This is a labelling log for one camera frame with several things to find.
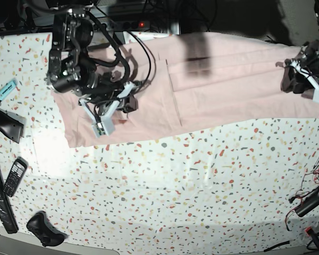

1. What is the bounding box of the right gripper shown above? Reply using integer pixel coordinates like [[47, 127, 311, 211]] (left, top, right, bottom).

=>
[[77, 72, 138, 138]]

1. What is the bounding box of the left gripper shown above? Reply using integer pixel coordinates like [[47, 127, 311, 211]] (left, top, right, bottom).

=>
[[281, 41, 319, 103]]

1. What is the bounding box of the pink T-shirt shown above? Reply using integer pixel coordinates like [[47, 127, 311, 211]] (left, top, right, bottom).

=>
[[53, 32, 319, 148]]

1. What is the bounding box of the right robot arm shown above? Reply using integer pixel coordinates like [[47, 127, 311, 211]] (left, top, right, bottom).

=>
[[47, 3, 146, 137]]

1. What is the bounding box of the power strip with red light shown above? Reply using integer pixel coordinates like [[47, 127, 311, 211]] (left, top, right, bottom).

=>
[[101, 20, 150, 31]]

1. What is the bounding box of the black handheld device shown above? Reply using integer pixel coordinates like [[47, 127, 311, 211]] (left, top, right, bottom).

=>
[[0, 110, 24, 143]]

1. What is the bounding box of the black cylindrical device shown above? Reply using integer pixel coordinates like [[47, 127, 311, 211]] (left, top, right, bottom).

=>
[[295, 186, 319, 217]]

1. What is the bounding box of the black remote control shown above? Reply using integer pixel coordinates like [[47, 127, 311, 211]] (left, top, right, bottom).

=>
[[3, 157, 28, 197]]

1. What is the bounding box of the light blue highlighter marker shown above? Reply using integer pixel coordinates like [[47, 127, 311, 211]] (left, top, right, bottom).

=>
[[0, 79, 18, 102]]

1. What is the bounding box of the terrazzo patterned tablecloth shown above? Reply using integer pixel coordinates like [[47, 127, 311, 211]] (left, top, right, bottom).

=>
[[0, 33, 319, 254]]

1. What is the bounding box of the black game controller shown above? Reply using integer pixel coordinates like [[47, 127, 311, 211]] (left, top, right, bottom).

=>
[[26, 211, 68, 247]]

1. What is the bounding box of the red black clamp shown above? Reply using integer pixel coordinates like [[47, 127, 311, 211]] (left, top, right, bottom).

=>
[[305, 227, 319, 251]]

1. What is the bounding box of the red and black wire bundle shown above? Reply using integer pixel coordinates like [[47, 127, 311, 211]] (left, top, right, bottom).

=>
[[284, 155, 319, 231]]

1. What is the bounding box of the black cable on table edge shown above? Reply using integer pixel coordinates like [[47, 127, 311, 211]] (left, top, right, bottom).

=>
[[262, 240, 290, 253]]

